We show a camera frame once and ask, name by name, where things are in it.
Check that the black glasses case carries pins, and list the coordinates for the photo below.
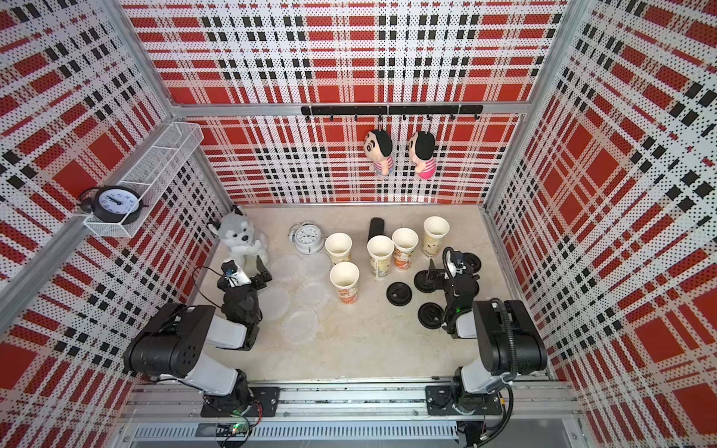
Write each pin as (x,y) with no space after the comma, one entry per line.
(376,228)

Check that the black wall hook rail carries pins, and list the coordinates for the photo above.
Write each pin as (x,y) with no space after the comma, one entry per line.
(388,110)

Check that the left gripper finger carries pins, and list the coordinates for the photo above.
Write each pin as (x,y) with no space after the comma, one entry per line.
(263,272)
(228,268)

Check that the black cup lid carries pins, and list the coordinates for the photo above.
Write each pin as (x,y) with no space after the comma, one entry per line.
(399,294)
(478,265)
(431,316)
(420,282)

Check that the middle tall paper cup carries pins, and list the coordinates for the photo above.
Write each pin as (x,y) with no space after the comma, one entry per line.
(380,250)

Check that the hanging boy doll striped shirt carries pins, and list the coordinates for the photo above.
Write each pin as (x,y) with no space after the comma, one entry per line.
(378,148)

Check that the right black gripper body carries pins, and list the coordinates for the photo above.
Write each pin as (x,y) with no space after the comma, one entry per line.
(448,277)

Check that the black alarm clock on shelf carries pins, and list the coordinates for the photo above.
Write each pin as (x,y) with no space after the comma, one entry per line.
(112,204)

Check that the green circuit board with wires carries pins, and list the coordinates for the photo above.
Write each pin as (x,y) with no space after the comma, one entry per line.
(235,435)

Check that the grey husky plush toy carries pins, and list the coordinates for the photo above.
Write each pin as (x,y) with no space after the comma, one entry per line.
(238,233)

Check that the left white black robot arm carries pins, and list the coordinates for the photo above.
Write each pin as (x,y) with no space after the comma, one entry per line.
(171,346)

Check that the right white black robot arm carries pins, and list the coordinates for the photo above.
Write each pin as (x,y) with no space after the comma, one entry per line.
(508,342)

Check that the black cup lid front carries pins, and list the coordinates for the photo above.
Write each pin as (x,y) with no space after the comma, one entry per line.
(431,316)

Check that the white wire wall shelf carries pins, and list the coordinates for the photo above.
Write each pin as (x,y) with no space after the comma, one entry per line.
(150,175)

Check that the white twin-bell alarm clock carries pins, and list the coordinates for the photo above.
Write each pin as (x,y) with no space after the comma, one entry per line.
(307,238)

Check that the hanging doll pink shirt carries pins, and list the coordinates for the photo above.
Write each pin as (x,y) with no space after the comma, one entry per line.
(422,148)

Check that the translucent paper disc front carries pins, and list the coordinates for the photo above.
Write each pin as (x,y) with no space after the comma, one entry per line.
(300,327)

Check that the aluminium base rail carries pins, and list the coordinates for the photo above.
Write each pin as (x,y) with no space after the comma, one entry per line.
(363,412)

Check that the paper cup red flowers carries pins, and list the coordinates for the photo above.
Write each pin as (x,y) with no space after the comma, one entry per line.
(405,241)

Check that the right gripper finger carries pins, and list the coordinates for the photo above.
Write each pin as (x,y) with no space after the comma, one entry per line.
(435,275)
(468,265)

